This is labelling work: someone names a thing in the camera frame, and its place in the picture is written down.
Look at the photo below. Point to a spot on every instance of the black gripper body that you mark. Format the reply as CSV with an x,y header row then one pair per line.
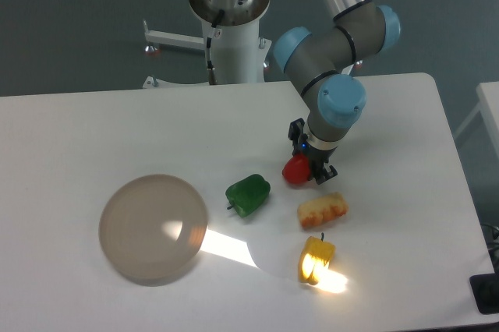
x,y
317,158

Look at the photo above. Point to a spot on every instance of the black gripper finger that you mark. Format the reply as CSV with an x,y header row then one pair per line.
x,y
324,174
297,136

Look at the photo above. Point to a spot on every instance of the red toy pepper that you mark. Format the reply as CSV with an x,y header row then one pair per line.
x,y
297,170

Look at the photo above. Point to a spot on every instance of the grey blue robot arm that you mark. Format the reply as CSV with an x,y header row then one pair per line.
x,y
337,103

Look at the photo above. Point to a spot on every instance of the green toy pepper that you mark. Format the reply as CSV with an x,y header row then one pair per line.
x,y
248,194

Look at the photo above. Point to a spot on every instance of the yellow toy pepper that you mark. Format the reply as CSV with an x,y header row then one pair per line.
x,y
315,259

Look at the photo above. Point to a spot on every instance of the toy bread loaf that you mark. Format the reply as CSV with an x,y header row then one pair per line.
x,y
318,211

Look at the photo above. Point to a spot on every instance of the round brown plate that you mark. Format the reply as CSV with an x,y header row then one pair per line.
x,y
151,229

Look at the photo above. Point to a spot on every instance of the white side table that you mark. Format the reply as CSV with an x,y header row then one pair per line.
x,y
485,111

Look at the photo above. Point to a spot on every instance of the black device at edge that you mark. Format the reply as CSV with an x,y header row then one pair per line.
x,y
485,292

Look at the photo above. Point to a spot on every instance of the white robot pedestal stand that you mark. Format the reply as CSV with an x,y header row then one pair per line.
x,y
234,51

